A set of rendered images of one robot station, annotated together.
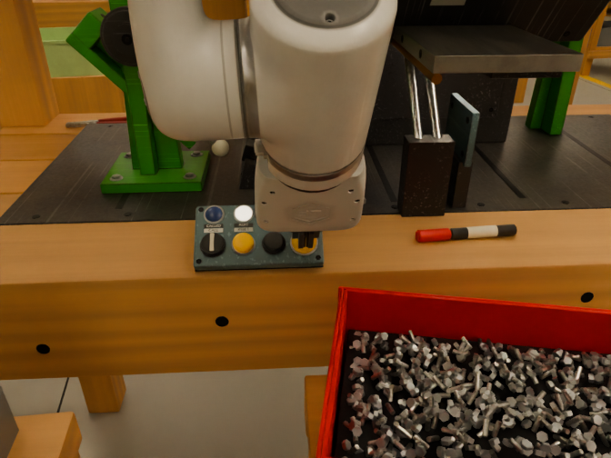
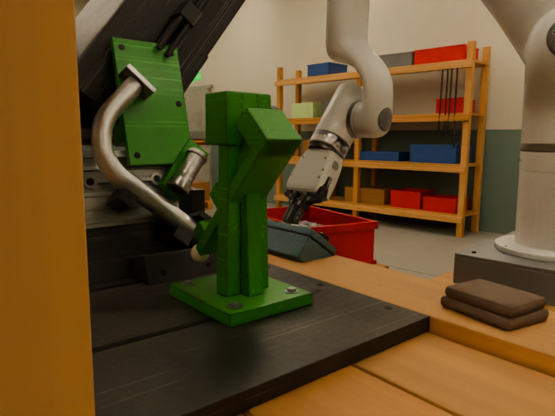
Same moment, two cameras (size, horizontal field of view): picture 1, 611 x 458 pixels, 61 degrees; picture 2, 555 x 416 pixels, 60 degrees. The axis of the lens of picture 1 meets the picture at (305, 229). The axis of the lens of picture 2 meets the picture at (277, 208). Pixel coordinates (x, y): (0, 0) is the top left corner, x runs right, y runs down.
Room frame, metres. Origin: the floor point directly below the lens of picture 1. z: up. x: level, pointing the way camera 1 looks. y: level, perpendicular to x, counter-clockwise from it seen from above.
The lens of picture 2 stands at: (1.09, 0.76, 1.11)
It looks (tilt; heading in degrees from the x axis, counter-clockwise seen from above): 8 degrees down; 234
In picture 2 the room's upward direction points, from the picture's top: straight up
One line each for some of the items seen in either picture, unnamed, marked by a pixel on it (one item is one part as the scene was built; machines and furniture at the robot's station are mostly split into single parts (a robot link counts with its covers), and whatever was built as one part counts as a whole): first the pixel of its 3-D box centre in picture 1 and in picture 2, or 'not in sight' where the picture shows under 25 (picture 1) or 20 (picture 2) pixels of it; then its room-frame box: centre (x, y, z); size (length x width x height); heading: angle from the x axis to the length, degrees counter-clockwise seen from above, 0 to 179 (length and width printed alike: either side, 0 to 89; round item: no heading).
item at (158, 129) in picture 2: not in sight; (144, 104); (0.78, -0.05, 1.17); 0.13 x 0.12 x 0.20; 93
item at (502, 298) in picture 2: not in sight; (492, 301); (0.54, 0.46, 0.91); 0.10 x 0.08 x 0.03; 83
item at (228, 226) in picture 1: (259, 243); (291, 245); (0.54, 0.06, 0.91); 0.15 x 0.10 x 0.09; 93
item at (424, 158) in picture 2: not in sight; (366, 141); (-3.79, -3.86, 1.10); 3.01 x 0.55 x 2.20; 100
